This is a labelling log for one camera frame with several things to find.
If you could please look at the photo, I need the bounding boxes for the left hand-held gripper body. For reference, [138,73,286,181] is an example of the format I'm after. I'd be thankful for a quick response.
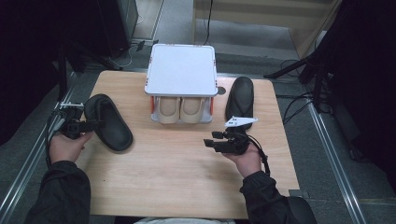
[55,102,85,140]

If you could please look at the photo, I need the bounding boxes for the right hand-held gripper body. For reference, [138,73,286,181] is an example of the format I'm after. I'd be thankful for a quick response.
[221,116,259,156]

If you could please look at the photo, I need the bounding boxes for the black flip-flop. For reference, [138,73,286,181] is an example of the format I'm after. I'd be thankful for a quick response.
[224,76,255,131]
[83,93,134,152]

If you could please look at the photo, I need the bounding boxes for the cream clog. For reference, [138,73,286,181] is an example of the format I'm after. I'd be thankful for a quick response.
[154,96,181,124]
[179,96,206,124]

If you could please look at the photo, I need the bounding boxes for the white shoe rack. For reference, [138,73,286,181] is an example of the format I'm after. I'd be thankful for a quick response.
[144,43,219,124]

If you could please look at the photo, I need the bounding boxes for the person's right hand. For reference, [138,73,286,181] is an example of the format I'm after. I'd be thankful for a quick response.
[222,144,262,179]

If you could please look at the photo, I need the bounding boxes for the person's left hand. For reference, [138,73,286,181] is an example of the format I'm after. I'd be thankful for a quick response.
[49,131,94,164]

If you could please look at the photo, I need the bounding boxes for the grey tape strip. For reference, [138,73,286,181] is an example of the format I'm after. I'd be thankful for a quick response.
[289,188,311,199]

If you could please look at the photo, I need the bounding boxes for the black curtain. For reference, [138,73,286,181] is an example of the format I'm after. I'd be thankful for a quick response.
[0,0,104,147]
[298,0,396,195]

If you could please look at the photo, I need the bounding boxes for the black tripod stand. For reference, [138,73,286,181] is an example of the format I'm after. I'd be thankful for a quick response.
[262,46,337,113]

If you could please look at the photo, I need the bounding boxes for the dark cabinet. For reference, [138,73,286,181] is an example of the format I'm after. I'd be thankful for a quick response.
[92,0,139,60]

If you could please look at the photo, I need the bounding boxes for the left hand-held gripper cable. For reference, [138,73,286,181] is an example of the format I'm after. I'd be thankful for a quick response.
[44,109,68,170]

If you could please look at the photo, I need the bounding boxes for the hand-held gripper cable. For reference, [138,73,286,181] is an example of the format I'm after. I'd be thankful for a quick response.
[246,133,272,177]
[44,109,68,170]

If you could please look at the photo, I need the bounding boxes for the right hand-held gripper cable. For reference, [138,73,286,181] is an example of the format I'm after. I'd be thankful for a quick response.
[246,133,272,177]

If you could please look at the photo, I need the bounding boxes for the metal floor rail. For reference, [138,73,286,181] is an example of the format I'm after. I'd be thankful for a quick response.
[0,73,78,224]
[306,102,369,224]

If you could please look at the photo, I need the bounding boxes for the black metal post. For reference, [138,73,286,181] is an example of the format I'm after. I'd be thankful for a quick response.
[56,43,70,102]

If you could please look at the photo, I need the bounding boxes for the black floor cables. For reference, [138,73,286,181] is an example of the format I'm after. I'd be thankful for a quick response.
[279,59,316,125]

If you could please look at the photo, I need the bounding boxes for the white floor cable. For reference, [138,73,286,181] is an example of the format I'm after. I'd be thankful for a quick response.
[108,43,139,69]

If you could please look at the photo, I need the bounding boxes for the black hanging cable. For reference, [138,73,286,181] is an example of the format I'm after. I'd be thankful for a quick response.
[203,0,215,46]

